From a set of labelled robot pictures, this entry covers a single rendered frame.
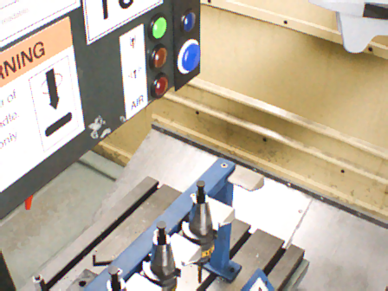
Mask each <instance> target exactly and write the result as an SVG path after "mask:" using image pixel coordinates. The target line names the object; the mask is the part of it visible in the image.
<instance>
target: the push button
mask: <svg viewBox="0 0 388 291"><path fill-rule="evenodd" d="M200 56H201V49H200V47H199V45H198V44H196V43H194V42H193V43H191V44H190V45H188V46H187V47H186V49H185V51H184V53H183V56H182V60H181V65H182V68H183V69H184V70H185V71H187V72H190V71H191V70H193V69H194V68H195V67H196V66H197V65H198V62H199V60H200Z"/></svg>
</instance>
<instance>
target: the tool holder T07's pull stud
mask: <svg viewBox="0 0 388 291"><path fill-rule="evenodd" d="M118 273H119V268H118V267H117V266H111V267H110V268H109V269H108V274H110V275H111V276H110V277H109V281H110V286H111V288H113V289H118V288H121V280H120V276H119V275H118Z"/></svg>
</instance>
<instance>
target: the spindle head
mask: <svg viewBox="0 0 388 291"><path fill-rule="evenodd" d="M158 13H161V14H165V16H166V17H167V21H168V28H167V31H166V32H165V34H164V37H163V38H161V39H160V40H159V41H158V42H153V41H152V40H151V39H149V36H148V34H147V33H148V24H149V22H150V21H151V20H152V18H153V16H154V15H157V14H158ZM66 17H69V21H70V30H71V35H72V36H71V38H72V43H73V51H74V64H75V68H76V77H77V81H78V86H79V88H78V90H79V96H80V100H81V112H82V117H83V125H84V129H83V131H81V132H80V133H78V134H76V136H75V137H73V138H72V139H70V140H69V142H66V143H65V144H64V145H63V146H60V148H59V149H57V150H55V151H54V152H53V153H52V154H50V155H48V157H47V158H45V159H44V160H42V162H39V164H37V165H35V166H34V167H33V168H32V169H30V170H29V171H28V172H25V174H23V175H22V176H21V177H20V178H19V179H17V180H16V181H15V182H14V183H12V184H10V185H8V187H6V189H3V191H1V192H0V220H1V219H2V218H4V217H5V216H7V215H8V214H9V213H11V211H13V210H14V209H15V208H16V207H17V206H18V205H20V204H22V203H23V201H25V200H26V199H27V198H29V197H30V196H31V195H33V194H34V193H35V192H36V191H38V190H39V189H41V188H42V187H43V186H44V185H46V183H48V182H49V181H51V179H52V178H55V177H56V176H57V174H58V175H59V174H60V173H61V172H62V171H64V170H65V169H66V168H67V167H69V166H70V165H71V164H73V163H74V162H75V161H76V159H79V158H80V157H81V156H82V155H84V154H85V153H87V151H90V149H92V148H93V147H94V146H96V145H98V143H99V142H101V141H102V140H103V139H104V138H106V137H107V136H109V134H110V133H113V132H114V131H115V130H116V129H117V128H119V127H121V125H123V124H125V123H126V122H127V121H128V120H129V119H127V118H126V102H125V94H124V86H123V80H124V79H123V72H122V64H121V49H120V37H121V36H123V35H124V34H127V33H128V32H129V31H131V30H133V29H136V27H138V26H140V25H141V24H143V26H144V47H145V78H146V89H147V100H148V101H147V105H150V104H151V103H152V102H153V101H154V100H156V99H154V98H153V97H152V93H151V86H152V83H153V79H154V78H155V77H156V76H157V75H158V74H161V73H165V74H168V76H169V79H170V85H169V87H168V90H170V89H171V87H173V86H175V77H174V52H173V2H172V0H162V3H161V4H159V5H157V6H155V7H154V8H152V9H149V10H148V11H146V12H144V13H142V14H141V15H139V16H136V17H134V18H133V19H132V20H129V21H128V22H127V23H125V24H121V26H119V27H118V28H117V29H114V30H112V31H110V32H109V33H106V34H105V35H104V36H102V37H99V38H98V39H97V40H95V41H93V42H90V43H89V44H87V40H86V36H85V26H84V16H83V11H82V1H81V0H80V6H79V7H76V8H75V9H73V10H70V11H69V12H67V13H66V14H63V15H61V16H58V17H57V18H54V19H53V20H51V21H50V22H48V23H44V24H43V25H41V26H40V27H38V28H35V29H33V30H32V31H30V32H29V33H26V34H25V35H23V36H20V37H18V38H17V39H15V40H14V41H12V42H9V43H7V44H5V45H4V46H2V47H0V54H1V53H2V52H4V51H5V50H6V49H10V48H11V47H13V46H14V45H16V44H18V43H19V42H22V41H23V40H26V39H28V38H29V37H31V36H32V35H35V34H36V33H39V32H40V31H42V30H44V29H46V28H48V27H49V26H51V25H54V24H56V23H58V22H59V21H61V20H63V19H65V18H66ZM160 43H163V44H164V45H166V46H167V47H168V59H167V63H166V64H165V65H164V67H163V68H162V69H160V70H159V71H154V70H151V68H150V53H151V52H152V50H153V49H154V48H155V46H157V45H159V44H160ZM168 90H167V91H168ZM147 105H146V106H145V107H147ZM145 107H143V109H144V108H145ZM141 110H142V109H140V110H139V112H140V111H141ZM139 112H137V113H136V114H138V113H139ZM134 115H135V114H134ZM134 115H133V116H134ZM133 116H132V117H133ZM132 117H131V118H132ZM131 118H130V119H131Z"/></svg>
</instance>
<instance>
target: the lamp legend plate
mask: <svg viewBox="0 0 388 291"><path fill-rule="evenodd" d="M120 49H121V64H122V72H123V79H124V80H123V86H124V94H125V102H126V118H127V119H130V118H131V117H132V116H133V115H134V114H136V113H137V112H138V111H139V110H140V109H143V107H145V106H146V105H147V101H148V100H147V89H146V58H145V47H144V26H143V24H141V25H140V26H138V27H136V29H133V30H131V31H129V32H128V33H127V34H124V35H123V36H121V37H120Z"/></svg>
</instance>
